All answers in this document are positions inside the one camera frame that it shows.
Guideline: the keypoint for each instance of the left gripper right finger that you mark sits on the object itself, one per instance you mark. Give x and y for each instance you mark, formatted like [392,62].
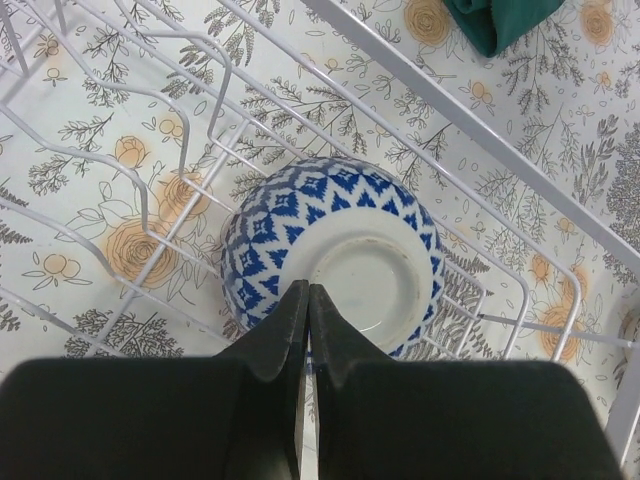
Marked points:
[380,418]

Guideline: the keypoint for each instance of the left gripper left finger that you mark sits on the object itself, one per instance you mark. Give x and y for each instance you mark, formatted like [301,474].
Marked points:
[235,415]

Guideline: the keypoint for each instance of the blue white patterned bowl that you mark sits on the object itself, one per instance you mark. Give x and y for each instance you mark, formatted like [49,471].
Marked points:
[346,225]

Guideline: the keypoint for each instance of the white wire dish rack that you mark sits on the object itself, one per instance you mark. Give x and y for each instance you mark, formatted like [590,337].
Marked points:
[131,132]

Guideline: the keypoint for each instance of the floral table mat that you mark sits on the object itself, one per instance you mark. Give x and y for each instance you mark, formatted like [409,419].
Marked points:
[255,240]

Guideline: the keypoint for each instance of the green folded cloth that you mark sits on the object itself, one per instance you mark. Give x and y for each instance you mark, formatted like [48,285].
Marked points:
[492,26]

